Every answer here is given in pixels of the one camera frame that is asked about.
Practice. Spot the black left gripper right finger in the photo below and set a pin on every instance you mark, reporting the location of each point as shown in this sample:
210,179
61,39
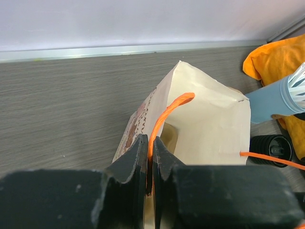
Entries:
221,197

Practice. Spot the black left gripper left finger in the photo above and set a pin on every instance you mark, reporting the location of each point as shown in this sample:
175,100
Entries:
113,198

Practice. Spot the brown pulp cup carrier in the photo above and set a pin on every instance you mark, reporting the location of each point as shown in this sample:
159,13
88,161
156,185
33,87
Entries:
169,137

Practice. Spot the cream paper bag orange handles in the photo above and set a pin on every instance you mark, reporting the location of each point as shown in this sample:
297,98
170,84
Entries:
213,123

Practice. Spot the black ribbed cup lid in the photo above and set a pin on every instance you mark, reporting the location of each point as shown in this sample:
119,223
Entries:
277,146

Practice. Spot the light blue straw cup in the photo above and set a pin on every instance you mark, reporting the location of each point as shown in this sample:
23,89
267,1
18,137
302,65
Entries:
285,97

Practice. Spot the orange cartoon print cloth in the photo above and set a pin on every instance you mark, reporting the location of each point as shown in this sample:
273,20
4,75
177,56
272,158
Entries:
272,62

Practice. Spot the aluminium frame rail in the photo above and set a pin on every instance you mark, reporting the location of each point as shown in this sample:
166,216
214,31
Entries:
71,53

